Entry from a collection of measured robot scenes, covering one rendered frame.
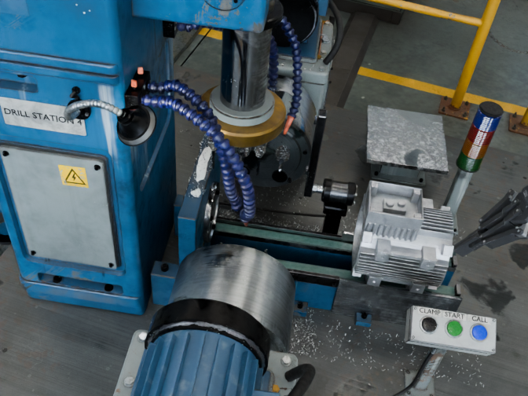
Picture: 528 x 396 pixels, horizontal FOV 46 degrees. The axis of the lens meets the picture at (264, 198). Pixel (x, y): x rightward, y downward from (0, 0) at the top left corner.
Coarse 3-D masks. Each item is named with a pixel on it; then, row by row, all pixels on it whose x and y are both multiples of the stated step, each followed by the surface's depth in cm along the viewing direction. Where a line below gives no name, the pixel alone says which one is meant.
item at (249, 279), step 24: (192, 264) 121; (216, 264) 118; (240, 264) 118; (264, 264) 120; (192, 288) 116; (216, 288) 114; (240, 288) 114; (264, 288) 116; (288, 288) 123; (264, 312) 113; (288, 312) 120; (288, 336) 118
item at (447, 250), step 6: (354, 228) 156; (366, 234) 137; (372, 234) 137; (366, 240) 137; (444, 246) 136; (450, 246) 136; (444, 252) 136; (450, 252) 136; (354, 276) 145; (360, 276) 145; (432, 288) 144
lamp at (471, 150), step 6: (468, 144) 159; (474, 144) 157; (462, 150) 162; (468, 150) 160; (474, 150) 158; (480, 150) 158; (486, 150) 160; (468, 156) 160; (474, 156) 160; (480, 156) 160
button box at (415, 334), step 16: (416, 320) 124; (448, 320) 124; (464, 320) 124; (480, 320) 124; (496, 320) 124; (416, 336) 123; (432, 336) 123; (448, 336) 123; (464, 336) 123; (464, 352) 127; (480, 352) 123
